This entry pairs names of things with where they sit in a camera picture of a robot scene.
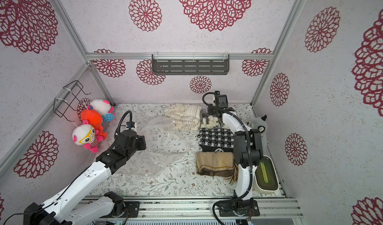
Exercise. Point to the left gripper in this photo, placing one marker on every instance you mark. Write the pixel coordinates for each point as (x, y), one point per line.
(141, 139)

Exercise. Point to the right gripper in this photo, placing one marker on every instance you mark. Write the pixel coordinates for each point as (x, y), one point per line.
(211, 114)

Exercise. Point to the cream knitted scarf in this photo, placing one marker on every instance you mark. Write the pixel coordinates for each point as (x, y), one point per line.
(186, 117)

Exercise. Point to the black white houndstooth scarf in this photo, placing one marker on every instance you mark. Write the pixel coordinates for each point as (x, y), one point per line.
(216, 140)

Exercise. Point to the clear plastic vacuum bag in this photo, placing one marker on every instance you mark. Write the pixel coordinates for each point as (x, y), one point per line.
(164, 145)

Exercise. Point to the beige brown fringed scarf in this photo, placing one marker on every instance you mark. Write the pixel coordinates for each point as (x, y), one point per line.
(217, 164)

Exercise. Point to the grey cream plaid scarf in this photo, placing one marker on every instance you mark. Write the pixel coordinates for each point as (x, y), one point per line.
(210, 121)

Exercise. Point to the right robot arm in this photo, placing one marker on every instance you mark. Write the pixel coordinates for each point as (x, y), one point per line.
(247, 151)

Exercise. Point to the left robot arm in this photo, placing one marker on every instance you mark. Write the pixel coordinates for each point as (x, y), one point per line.
(60, 209)

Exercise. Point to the white pink plush toy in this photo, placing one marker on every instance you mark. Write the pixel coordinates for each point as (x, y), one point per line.
(104, 108)

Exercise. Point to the white plush doll with glasses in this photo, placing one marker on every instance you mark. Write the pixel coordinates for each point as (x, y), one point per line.
(87, 136)

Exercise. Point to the red orange plush toy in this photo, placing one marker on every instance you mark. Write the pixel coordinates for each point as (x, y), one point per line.
(93, 118)

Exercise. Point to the grey raccoon plush toy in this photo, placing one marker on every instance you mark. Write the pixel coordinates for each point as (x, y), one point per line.
(260, 123)

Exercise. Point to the white box with green inside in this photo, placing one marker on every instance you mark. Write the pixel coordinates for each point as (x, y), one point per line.
(265, 177)

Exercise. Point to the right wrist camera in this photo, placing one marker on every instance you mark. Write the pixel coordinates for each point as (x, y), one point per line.
(220, 100)

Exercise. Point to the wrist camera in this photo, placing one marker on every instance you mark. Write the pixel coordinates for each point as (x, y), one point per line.
(131, 126)
(220, 100)

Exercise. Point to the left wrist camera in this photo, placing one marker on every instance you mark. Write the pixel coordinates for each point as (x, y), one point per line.
(131, 126)

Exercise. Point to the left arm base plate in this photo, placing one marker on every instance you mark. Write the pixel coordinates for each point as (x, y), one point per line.
(127, 209)

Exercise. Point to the grey wall shelf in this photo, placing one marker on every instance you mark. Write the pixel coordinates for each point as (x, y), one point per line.
(190, 65)

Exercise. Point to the black wire basket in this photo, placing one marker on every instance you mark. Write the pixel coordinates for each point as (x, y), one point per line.
(74, 101)

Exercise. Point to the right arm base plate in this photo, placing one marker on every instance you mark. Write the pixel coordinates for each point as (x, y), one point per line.
(242, 208)

